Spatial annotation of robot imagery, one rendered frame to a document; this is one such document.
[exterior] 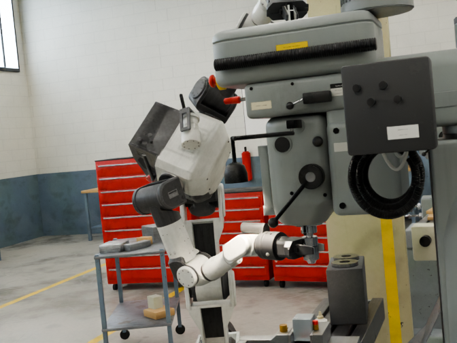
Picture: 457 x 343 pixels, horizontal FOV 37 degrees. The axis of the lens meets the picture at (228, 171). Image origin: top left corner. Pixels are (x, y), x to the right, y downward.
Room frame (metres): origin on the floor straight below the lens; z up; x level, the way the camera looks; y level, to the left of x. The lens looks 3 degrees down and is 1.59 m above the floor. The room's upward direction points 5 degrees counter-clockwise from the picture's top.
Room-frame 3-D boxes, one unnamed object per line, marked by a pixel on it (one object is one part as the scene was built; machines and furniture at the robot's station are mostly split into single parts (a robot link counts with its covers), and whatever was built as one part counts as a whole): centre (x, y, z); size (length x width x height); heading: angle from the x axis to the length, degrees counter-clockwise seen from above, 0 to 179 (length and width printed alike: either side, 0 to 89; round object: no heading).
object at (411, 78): (1.58, -0.39, 1.62); 0.20 x 0.09 x 0.21; 70
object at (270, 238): (2.06, -0.15, 1.23); 0.13 x 0.12 x 0.10; 138
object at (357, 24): (1.99, -0.24, 1.81); 0.47 x 0.26 x 0.16; 70
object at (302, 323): (1.86, -0.17, 1.04); 0.06 x 0.05 x 0.06; 162
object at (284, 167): (1.99, -0.23, 1.47); 0.21 x 0.19 x 0.32; 160
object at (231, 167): (2.04, -0.02, 1.48); 0.07 x 0.07 x 0.06
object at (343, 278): (2.32, -0.37, 1.03); 0.22 x 0.12 x 0.20; 167
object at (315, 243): (2.00, -0.22, 1.23); 0.05 x 0.05 x 0.06
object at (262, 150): (2.04, -0.12, 1.45); 0.04 x 0.04 x 0.21; 70
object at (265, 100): (1.98, -0.26, 1.68); 0.34 x 0.24 x 0.10; 70
